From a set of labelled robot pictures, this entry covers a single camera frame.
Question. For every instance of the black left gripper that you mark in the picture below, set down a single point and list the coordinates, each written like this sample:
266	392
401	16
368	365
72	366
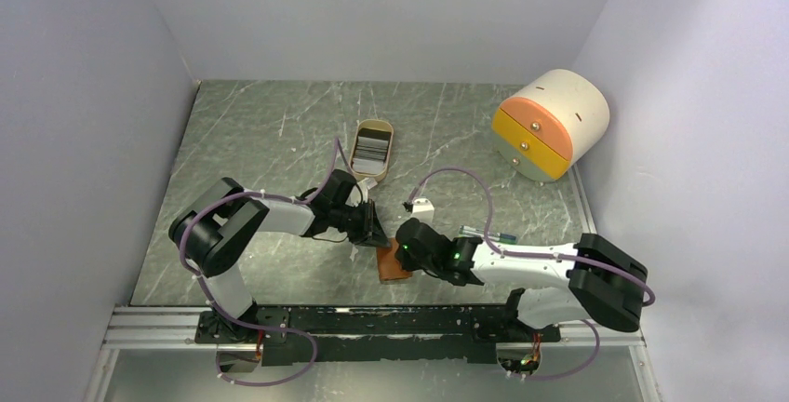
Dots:
371	233

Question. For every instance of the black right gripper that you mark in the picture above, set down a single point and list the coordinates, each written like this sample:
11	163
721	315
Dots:
406	261

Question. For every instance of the brown leather card holder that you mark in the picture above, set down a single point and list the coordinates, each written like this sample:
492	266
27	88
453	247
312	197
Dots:
389	267

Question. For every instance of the beige oval tray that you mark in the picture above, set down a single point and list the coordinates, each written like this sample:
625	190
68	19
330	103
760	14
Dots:
376	124

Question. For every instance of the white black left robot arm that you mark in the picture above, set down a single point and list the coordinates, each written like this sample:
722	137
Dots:
214	231

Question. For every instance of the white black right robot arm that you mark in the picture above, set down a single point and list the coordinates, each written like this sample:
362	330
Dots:
589	279

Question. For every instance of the stack of credit cards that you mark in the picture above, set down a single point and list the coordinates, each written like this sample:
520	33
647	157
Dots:
371	151

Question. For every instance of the pack of coloured markers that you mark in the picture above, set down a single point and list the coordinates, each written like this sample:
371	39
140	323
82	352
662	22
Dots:
497	237

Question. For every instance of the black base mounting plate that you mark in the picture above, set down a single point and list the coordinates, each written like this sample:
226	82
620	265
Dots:
296	334

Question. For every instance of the round pastel drawer cabinet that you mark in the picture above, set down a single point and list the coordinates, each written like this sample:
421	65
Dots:
548	125

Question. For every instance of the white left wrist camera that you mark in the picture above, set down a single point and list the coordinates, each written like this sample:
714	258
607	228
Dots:
364	187

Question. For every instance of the aluminium frame rail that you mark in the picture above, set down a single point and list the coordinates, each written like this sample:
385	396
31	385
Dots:
172	328

